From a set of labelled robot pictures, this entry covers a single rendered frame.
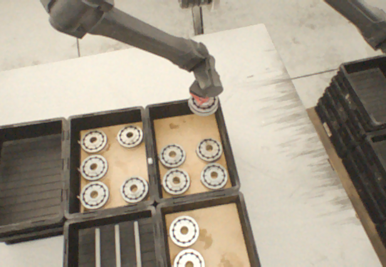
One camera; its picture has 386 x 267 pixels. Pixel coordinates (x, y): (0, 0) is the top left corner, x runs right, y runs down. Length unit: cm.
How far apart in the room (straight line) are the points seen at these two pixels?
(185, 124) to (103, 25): 73
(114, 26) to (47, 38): 235
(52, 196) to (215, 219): 61
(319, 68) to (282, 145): 135
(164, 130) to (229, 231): 47
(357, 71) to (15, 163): 182
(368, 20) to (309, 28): 206
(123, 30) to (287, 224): 98
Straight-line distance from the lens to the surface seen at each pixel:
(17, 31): 318
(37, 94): 173
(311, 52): 281
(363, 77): 211
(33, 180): 136
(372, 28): 97
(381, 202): 198
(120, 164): 127
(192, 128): 130
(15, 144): 147
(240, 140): 144
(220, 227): 117
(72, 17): 64
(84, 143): 132
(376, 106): 202
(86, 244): 122
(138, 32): 73
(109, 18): 67
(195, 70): 94
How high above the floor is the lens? 198
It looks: 62 degrees down
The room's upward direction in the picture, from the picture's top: 1 degrees counter-clockwise
